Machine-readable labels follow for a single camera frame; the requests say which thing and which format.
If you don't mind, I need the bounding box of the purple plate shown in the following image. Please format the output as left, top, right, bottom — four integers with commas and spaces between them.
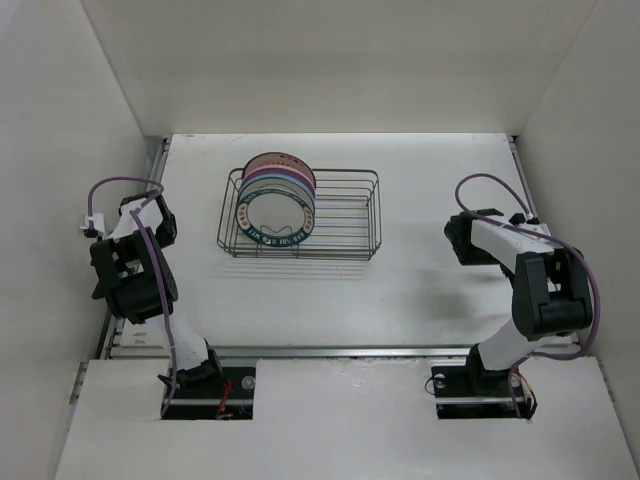
241, 166, 316, 194

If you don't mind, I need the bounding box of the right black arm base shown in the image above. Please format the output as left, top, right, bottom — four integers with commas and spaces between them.
426, 365, 538, 420

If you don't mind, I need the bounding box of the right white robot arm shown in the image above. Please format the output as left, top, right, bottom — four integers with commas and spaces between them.
434, 209, 595, 397

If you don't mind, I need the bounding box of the grey wire dish rack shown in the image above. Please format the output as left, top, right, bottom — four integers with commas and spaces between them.
217, 168, 382, 261

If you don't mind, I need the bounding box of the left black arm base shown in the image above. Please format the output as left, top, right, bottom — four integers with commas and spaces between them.
160, 366, 257, 421

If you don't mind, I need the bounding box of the blue plate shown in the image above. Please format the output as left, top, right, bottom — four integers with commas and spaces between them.
239, 173, 316, 203

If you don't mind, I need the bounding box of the pink plate with red text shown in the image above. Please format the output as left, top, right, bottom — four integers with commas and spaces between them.
242, 152, 316, 187

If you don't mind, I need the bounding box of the green rimmed white plate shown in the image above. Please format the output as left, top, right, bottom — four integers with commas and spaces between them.
235, 188, 315, 248

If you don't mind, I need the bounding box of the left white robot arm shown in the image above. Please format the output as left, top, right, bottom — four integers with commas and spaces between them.
89, 190, 226, 397

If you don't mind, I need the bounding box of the front aluminium rail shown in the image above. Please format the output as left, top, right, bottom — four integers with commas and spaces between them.
102, 344, 584, 361

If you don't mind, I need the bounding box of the right aluminium rail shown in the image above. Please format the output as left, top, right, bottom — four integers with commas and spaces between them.
507, 135, 538, 216

